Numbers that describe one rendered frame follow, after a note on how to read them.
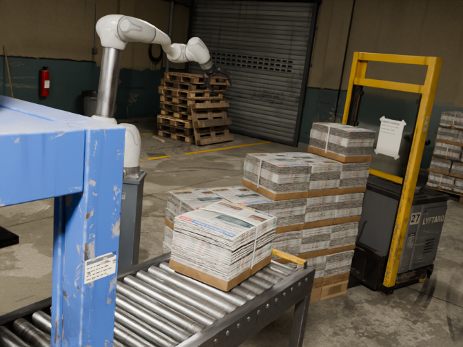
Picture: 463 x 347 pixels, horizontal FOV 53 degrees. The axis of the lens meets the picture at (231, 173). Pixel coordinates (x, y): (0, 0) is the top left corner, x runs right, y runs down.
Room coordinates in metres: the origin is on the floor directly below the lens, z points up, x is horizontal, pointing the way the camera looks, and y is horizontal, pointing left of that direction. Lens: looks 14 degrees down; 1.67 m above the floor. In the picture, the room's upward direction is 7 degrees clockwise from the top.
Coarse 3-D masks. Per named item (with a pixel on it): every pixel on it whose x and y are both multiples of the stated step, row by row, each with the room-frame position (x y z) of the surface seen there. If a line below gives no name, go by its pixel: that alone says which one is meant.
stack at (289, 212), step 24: (168, 192) 2.81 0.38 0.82; (192, 192) 2.84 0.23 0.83; (216, 192) 2.91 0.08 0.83; (240, 192) 2.97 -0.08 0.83; (168, 216) 2.77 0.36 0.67; (288, 216) 2.93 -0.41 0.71; (312, 216) 3.06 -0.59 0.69; (168, 240) 2.76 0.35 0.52; (288, 240) 2.93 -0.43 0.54; (312, 240) 3.08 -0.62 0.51; (288, 264) 2.97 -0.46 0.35; (312, 264) 3.10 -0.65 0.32; (312, 288) 3.13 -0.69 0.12
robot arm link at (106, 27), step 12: (96, 24) 2.62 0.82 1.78; (108, 24) 2.55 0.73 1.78; (108, 36) 2.54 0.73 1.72; (108, 48) 2.56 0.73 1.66; (120, 48) 2.58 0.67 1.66; (108, 60) 2.55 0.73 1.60; (120, 60) 2.60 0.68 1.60; (108, 72) 2.55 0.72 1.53; (108, 84) 2.54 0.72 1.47; (108, 96) 2.54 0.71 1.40; (96, 108) 2.54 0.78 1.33; (108, 108) 2.54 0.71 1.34; (108, 120) 2.52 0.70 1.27
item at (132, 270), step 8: (160, 256) 1.89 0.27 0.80; (168, 256) 1.90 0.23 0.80; (136, 264) 1.79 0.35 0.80; (144, 264) 1.79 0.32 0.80; (152, 264) 1.80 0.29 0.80; (120, 272) 1.70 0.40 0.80; (128, 272) 1.71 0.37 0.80; (136, 272) 1.73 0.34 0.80; (120, 280) 1.66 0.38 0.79; (32, 304) 1.40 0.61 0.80; (40, 304) 1.40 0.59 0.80; (48, 304) 1.41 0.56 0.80; (16, 312) 1.34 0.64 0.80; (24, 312) 1.35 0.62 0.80; (32, 312) 1.35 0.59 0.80; (0, 320) 1.29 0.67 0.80; (8, 320) 1.29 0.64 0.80; (8, 328) 1.29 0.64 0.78
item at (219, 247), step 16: (176, 224) 1.76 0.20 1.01; (192, 224) 1.73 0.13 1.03; (208, 224) 1.73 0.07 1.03; (224, 224) 1.75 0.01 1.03; (240, 224) 1.78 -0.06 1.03; (176, 240) 1.76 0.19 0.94; (192, 240) 1.72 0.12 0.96; (208, 240) 1.68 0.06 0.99; (224, 240) 1.65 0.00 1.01; (240, 240) 1.68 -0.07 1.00; (176, 256) 1.77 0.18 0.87; (192, 256) 1.73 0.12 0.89; (208, 256) 1.69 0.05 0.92; (224, 256) 1.65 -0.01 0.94; (240, 256) 1.70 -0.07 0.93; (208, 272) 1.68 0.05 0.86; (224, 272) 1.65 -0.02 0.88; (240, 272) 1.72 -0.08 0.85
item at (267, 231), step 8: (216, 208) 1.96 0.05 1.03; (224, 208) 1.97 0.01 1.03; (232, 208) 1.98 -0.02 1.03; (240, 208) 1.99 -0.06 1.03; (248, 208) 2.00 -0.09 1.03; (240, 216) 1.88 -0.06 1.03; (248, 216) 1.89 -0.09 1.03; (256, 216) 1.91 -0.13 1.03; (264, 216) 1.92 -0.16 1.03; (272, 216) 1.94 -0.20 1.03; (264, 224) 1.84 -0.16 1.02; (272, 224) 1.92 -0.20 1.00; (264, 232) 1.85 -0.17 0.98; (272, 232) 1.92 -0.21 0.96; (264, 240) 1.87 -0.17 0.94; (272, 240) 1.95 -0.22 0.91; (264, 248) 1.88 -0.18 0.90; (256, 256) 1.83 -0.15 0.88; (264, 256) 1.89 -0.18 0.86
